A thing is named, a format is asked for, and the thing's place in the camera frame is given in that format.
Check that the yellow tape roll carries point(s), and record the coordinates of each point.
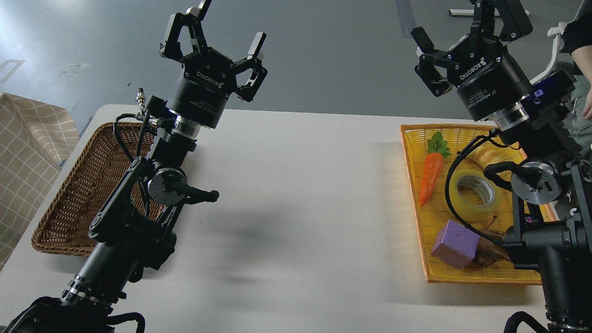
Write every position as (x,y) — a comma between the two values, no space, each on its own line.
(474,198)

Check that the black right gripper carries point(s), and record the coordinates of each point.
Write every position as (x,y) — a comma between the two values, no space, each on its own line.
(487,77)

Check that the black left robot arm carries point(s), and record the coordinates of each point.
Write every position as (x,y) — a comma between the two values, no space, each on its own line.
(134,227)

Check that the yellow plastic basket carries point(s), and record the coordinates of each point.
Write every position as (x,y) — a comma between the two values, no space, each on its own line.
(431,217)

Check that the purple foam block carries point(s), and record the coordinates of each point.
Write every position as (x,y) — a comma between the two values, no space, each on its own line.
(455,245)

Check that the toy croissant bread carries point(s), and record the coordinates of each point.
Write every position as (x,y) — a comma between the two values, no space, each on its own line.
(488,154)

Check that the beige checkered cloth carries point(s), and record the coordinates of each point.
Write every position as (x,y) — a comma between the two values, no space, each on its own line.
(35,139)

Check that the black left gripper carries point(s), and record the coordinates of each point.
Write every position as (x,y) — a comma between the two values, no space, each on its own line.
(203,85)

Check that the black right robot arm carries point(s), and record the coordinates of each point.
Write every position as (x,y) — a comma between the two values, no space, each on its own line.
(551,188)

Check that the seated person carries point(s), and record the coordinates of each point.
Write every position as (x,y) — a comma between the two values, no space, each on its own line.
(577,38)

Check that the brown wicker basket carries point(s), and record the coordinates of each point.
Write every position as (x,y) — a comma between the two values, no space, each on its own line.
(64,227)

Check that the orange toy carrot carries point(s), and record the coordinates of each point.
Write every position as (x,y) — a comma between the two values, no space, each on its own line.
(437,152)

